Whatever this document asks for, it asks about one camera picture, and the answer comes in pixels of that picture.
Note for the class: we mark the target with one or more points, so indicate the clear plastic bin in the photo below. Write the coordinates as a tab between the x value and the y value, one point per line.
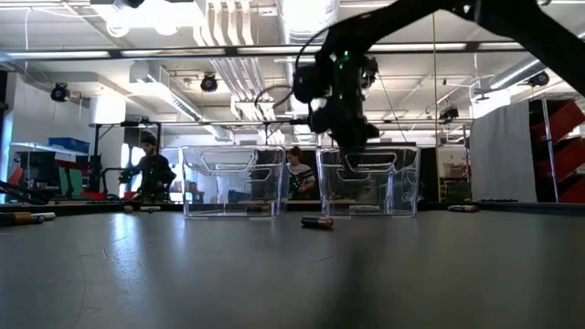
228	201
402	183

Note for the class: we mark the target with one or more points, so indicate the silver ceiling air duct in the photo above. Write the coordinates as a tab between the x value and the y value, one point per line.
307	18

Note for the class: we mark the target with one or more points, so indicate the red shelf rack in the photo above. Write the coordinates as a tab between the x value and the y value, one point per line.
566	123

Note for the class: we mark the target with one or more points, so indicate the thin vertical metal pole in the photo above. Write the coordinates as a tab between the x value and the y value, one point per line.
434	91

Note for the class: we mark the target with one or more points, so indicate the black ceiling spot camera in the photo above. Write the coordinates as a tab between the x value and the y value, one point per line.
539	79
59	92
372	68
449	113
209	83

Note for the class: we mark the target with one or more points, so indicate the blue plastic crate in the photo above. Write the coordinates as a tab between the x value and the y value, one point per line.
68	145

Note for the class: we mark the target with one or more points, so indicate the person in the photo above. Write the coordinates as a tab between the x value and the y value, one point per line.
299	176
195	192
153	173

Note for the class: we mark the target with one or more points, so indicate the white curtain partition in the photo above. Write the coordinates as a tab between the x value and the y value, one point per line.
503	151

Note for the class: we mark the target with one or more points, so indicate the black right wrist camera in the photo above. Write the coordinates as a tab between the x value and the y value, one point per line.
311	84

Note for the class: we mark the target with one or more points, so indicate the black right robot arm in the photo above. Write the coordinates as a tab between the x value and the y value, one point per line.
525	27

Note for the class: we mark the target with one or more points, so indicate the black background rig frame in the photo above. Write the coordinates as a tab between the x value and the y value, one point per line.
97	155

